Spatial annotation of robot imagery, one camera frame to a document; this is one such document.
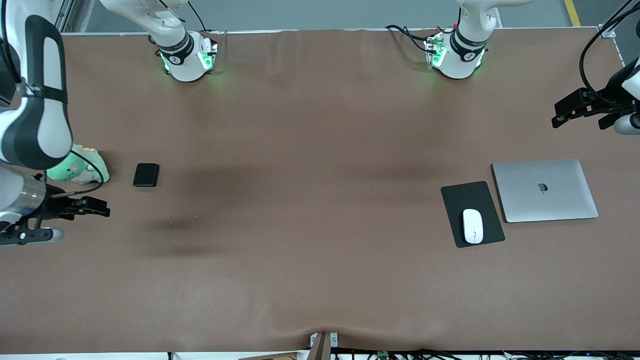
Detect black left base cable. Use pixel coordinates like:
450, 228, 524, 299
385, 24, 437, 54

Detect black base cable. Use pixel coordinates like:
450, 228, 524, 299
385, 24, 437, 54
160, 0, 209, 32

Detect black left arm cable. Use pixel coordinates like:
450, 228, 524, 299
579, 0, 640, 108

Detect black right base cable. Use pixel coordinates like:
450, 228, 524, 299
160, 0, 209, 32

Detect brown table cover cloth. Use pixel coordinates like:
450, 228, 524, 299
0, 27, 640, 356

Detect green plush toy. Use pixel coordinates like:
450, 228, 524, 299
46, 144, 111, 185

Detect dark green box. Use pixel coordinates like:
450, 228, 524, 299
133, 163, 160, 188

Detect silver closed laptop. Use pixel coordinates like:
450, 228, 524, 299
491, 158, 599, 224

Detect black rectangular mouse pad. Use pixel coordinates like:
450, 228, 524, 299
440, 180, 506, 249

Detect white computer mouse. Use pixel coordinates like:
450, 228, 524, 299
462, 208, 484, 245

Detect metal table edge clamp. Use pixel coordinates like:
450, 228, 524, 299
309, 331, 339, 360

